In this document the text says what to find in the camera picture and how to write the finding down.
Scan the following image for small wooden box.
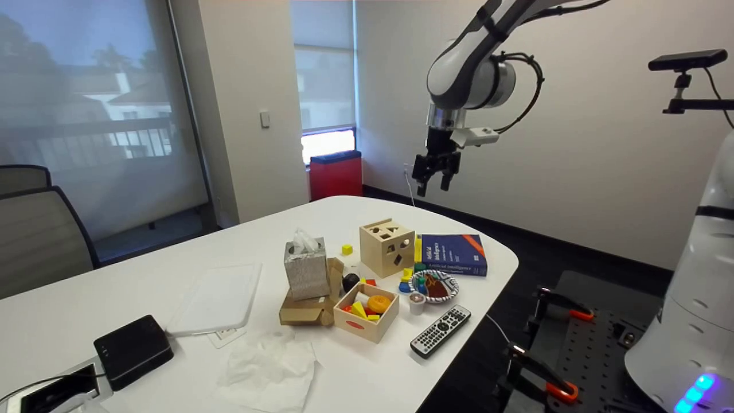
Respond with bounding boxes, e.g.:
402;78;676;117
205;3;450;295
332;279;402;343

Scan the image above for crumpled white cloth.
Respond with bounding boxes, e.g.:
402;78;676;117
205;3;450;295
216;328;319;413

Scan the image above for black table outlet box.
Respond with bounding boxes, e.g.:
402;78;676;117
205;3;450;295
17;365;100;413

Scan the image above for orange block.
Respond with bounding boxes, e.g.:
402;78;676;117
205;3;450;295
365;294;391;317

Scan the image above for bowl of colourful items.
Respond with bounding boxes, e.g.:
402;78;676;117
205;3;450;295
408;268;460;305

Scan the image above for black remote control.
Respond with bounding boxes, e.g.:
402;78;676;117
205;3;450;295
408;303;472;359

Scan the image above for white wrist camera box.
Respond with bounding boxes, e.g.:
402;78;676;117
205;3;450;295
450;123;503;149

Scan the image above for wooden shape sorter cube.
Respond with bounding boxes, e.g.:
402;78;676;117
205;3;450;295
358;215;420;279

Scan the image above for narrow window blind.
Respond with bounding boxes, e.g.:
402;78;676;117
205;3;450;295
292;0;360;166

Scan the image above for blue book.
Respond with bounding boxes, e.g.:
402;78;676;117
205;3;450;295
418;232;490;279

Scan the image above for black camera bar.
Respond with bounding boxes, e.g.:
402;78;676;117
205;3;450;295
647;48;730;76

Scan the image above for black orange clamp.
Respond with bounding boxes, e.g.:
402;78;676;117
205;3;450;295
494;342;583;413
524;283;599;345

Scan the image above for black perforated mounting board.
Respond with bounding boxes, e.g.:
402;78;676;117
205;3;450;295
524;268;668;413

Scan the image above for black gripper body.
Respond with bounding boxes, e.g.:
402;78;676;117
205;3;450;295
413;125;462;178

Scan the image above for white paper sheets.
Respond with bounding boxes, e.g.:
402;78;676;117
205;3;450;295
166;260;264;338

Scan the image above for flat black device box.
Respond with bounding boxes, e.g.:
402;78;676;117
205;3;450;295
91;312;177;391

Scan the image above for red bin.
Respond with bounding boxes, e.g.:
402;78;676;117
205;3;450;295
308;149;365;202

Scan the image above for black table cable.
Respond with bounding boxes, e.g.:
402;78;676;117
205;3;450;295
0;371;58;403

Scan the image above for brown cardboard box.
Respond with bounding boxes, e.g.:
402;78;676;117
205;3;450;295
278;255;349;330

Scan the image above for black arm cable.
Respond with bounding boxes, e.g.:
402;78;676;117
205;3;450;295
490;48;548;137

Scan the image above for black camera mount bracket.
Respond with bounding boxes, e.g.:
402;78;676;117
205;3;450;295
662;71;734;117

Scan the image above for white paper bag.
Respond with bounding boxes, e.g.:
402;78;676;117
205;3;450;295
281;229;332;303

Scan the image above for large window roller blind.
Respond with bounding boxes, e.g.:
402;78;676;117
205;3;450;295
0;0;214;243

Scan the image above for brown toy piece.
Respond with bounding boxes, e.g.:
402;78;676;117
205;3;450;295
423;275;453;301

